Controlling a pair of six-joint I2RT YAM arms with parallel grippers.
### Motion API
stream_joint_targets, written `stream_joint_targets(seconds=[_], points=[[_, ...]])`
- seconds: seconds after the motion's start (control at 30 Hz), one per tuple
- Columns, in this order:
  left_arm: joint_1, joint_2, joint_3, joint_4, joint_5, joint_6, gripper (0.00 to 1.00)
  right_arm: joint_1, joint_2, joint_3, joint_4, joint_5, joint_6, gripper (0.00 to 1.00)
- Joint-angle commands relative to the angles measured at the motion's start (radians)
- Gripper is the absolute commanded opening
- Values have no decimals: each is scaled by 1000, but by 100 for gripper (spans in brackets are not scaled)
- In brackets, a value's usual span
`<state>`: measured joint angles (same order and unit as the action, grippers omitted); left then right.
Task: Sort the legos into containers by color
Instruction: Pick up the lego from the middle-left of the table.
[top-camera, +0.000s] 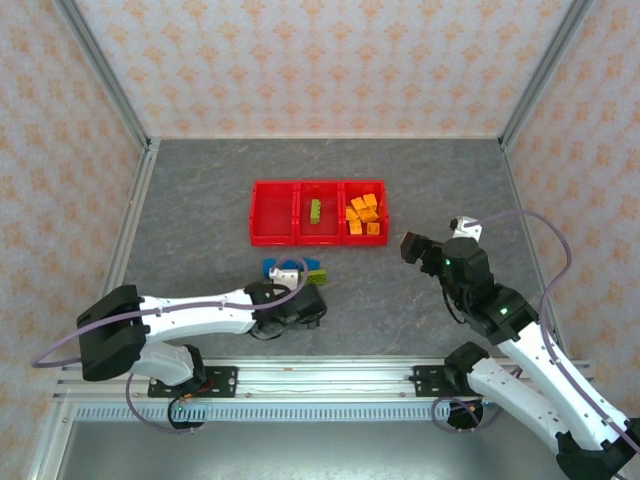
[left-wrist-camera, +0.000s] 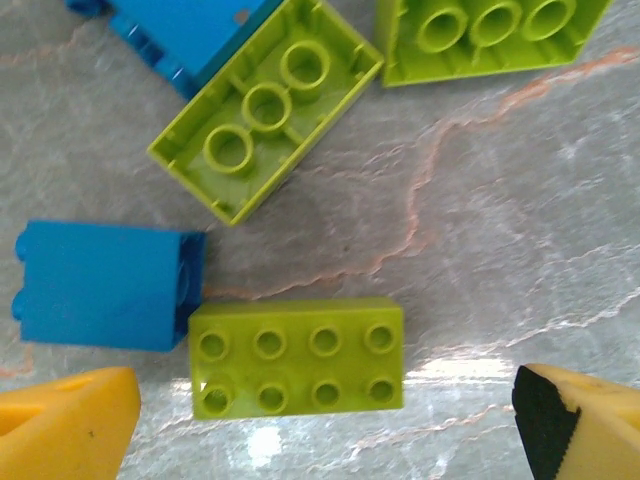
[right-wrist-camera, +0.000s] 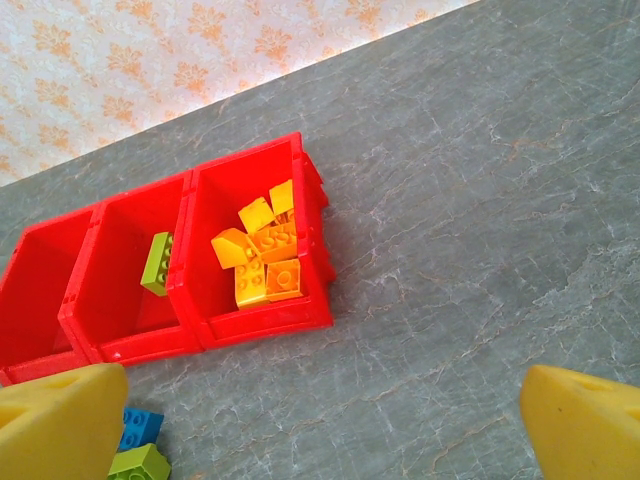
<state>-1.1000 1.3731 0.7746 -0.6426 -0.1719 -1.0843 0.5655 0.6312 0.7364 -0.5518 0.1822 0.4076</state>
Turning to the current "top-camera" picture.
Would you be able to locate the wide aluminium base beam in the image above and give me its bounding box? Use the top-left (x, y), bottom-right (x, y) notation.
top-left (52, 357), bottom-right (601, 404)

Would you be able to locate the shiny metal sheet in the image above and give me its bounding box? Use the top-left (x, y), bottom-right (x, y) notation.
top-left (54, 418), bottom-right (571, 480)

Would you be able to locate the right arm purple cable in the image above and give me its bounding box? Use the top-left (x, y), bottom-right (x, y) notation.
top-left (432, 209), bottom-right (640, 480)

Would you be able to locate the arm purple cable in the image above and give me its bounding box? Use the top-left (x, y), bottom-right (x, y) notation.
top-left (432, 209), bottom-right (640, 480)
top-left (30, 257), bottom-right (309, 436)

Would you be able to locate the aluminium floor rail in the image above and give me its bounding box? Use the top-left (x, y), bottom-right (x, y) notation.
top-left (79, 139), bottom-right (161, 362)
top-left (499, 139), bottom-right (574, 361)

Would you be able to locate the grey slotted cable duct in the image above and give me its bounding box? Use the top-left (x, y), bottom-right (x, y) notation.
top-left (73, 402), bottom-right (454, 422)

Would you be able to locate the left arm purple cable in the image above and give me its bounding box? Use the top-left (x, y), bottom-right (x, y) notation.
top-left (30, 257), bottom-right (309, 436)

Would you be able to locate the thin aluminium wall rail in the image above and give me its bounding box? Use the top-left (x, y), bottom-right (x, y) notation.
top-left (148, 132), bottom-right (505, 142)

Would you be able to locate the aluminium upright post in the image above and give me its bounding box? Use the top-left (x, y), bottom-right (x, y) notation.
top-left (499, 0), bottom-right (599, 151)
top-left (53, 0), bottom-right (154, 151)

